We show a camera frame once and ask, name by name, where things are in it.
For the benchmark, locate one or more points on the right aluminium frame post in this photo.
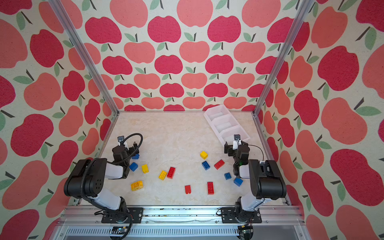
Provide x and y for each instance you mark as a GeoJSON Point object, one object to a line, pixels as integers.
{"type": "Point", "coordinates": [298, 21]}

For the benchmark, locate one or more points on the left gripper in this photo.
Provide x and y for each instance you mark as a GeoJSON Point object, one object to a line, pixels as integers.
{"type": "Point", "coordinates": [130, 151]}

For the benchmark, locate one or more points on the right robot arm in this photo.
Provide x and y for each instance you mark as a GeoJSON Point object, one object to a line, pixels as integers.
{"type": "Point", "coordinates": [266, 181]}

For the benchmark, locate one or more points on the yellow double lego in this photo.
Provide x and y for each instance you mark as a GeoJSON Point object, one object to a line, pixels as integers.
{"type": "Point", "coordinates": [137, 185]}

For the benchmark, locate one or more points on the aluminium front rail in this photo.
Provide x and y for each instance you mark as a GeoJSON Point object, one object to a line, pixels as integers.
{"type": "Point", "coordinates": [183, 222]}

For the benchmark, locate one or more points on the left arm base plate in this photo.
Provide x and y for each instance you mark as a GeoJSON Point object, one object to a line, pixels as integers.
{"type": "Point", "coordinates": [134, 216]}

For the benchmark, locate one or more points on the white three-compartment bin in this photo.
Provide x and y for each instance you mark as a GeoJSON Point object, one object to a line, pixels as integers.
{"type": "Point", "coordinates": [224, 124]}

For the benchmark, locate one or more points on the aluminium frame post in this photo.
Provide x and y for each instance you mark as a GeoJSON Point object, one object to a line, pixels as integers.
{"type": "Point", "coordinates": [298, 21]}
{"type": "Point", "coordinates": [71, 31]}

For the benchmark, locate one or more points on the red small lego bottom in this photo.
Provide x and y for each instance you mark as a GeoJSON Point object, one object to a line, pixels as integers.
{"type": "Point", "coordinates": [188, 189]}

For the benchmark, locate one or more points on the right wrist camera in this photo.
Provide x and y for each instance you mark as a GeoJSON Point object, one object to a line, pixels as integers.
{"type": "Point", "coordinates": [237, 137]}

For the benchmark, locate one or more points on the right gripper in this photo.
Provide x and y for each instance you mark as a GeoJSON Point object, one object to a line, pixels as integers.
{"type": "Point", "coordinates": [233, 150]}

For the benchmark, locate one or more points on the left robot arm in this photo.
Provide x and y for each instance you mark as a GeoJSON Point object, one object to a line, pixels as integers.
{"type": "Point", "coordinates": [86, 181]}

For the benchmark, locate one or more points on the left aluminium frame post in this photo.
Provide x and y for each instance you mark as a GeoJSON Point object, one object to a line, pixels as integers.
{"type": "Point", "coordinates": [71, 31]}

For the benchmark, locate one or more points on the blue small lego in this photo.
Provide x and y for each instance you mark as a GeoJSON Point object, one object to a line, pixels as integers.
{"type": "Point", "coordinates": [227, 176]}

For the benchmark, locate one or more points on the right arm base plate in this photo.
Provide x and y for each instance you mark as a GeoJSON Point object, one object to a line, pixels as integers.
{"type": "Point", "coordinates": [234, 216]}

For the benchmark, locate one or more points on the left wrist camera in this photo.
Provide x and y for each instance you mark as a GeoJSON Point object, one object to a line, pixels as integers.
{"type": "Point", "coordinates": [121, 140]}

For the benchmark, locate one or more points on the red long lego bottom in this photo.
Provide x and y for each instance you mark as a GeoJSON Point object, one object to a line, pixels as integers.
{"type": "Point", "coordinates": [210, 186]}

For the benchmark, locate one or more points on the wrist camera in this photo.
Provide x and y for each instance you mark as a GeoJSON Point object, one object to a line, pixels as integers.
{"type": "Point", "coordinates": [121, 140]}
{"type": "Point", "coordinates": [237, 137]}

